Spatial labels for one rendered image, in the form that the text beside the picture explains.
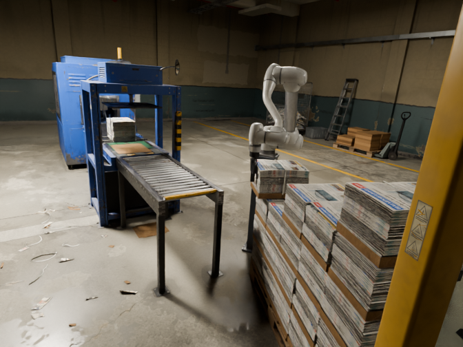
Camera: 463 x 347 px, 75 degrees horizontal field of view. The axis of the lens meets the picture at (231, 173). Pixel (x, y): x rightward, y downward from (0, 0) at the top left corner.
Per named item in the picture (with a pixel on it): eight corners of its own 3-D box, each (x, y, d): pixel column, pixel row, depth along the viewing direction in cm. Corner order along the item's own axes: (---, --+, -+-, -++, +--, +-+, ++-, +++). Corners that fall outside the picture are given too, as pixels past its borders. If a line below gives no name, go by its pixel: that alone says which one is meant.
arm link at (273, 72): (262, 77, 234) (279, 78, 230) (266, 59, 240) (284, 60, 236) (264, 88, 246) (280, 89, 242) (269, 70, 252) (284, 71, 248)
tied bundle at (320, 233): (361, 238, 176) (368, 202, 169) (396, 268, 148) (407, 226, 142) (300, 241, 168) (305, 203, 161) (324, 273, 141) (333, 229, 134)
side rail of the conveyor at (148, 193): (165, 215, 223) (165, 200, 220) (158, 216, 220) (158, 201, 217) (120, 166, 330) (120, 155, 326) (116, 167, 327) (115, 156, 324)
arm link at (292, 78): (280, 142, 290) (303, 145, 284) (276, 152, 279) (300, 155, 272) (282, 62, 240) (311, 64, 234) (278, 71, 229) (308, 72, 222)
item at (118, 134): (136, 140, 404) (135, 121, 397) (113, 142, 389) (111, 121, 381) (129, 135, 435) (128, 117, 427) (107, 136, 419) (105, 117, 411)
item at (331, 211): (371, 202, 169) (371, 200, 169) (408, 226, 143) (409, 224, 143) (309, 203, 162) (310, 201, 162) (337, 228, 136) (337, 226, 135)
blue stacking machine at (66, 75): (142, 164, 583) (140, 48, 521) (67, 171, 515) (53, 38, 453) (123, 146, 703) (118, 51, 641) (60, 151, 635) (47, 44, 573)
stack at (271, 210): (289, 270, 281) (300, 186, 256) (365, 394, 173) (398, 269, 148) (248, 273, 273) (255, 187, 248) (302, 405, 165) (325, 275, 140)
